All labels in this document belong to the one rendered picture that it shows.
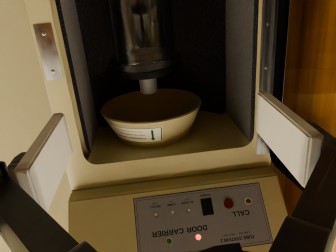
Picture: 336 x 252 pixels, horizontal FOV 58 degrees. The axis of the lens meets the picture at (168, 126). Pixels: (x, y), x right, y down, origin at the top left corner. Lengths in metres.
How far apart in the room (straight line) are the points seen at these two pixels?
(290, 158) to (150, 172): 0.33
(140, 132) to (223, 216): 0.17
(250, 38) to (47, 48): 0.27
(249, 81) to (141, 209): 0.24
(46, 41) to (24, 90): 0.51
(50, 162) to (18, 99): 0.77
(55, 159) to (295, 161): 0.13
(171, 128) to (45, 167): 0.32
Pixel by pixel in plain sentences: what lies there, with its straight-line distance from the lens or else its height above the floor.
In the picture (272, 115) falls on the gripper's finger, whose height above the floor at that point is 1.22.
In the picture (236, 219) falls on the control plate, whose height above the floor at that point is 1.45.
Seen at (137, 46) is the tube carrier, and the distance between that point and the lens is 0.43.
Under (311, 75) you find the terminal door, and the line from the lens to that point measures 0.38.
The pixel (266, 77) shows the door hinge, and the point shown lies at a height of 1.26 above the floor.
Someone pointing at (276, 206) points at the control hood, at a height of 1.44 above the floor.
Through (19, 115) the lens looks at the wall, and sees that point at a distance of 0.95.
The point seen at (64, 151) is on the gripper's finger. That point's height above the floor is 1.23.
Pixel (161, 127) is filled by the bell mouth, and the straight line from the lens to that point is 0.46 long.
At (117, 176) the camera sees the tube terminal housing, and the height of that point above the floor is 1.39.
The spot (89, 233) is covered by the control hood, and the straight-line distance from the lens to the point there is 0.47.
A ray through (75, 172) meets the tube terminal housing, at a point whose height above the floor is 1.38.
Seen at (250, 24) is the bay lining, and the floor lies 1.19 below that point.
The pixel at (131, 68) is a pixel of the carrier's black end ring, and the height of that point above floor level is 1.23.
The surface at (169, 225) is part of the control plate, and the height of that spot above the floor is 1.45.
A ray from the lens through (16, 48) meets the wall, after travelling 0.90.
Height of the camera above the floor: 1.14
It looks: 23 degrees up
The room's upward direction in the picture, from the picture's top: 175 degrees clockwise
